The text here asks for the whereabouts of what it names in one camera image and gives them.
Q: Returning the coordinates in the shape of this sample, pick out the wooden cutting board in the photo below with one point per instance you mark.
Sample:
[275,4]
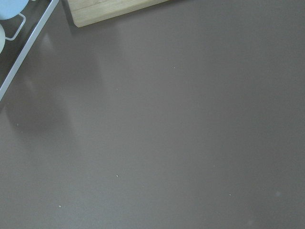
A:
[87,12]

